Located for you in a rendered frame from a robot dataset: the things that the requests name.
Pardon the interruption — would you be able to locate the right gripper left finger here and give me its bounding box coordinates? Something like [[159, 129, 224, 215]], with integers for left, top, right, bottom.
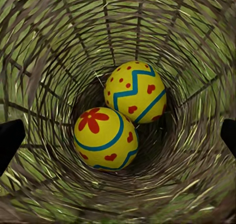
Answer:
[[0, 119, 27, 178]]

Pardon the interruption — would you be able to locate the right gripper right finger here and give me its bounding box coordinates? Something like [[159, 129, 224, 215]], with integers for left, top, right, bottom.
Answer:
[[220, 118, 236, 160]]

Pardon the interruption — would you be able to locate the wicker basket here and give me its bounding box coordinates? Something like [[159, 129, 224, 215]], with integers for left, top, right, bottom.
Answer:
[[0, 0, 236, 224]]

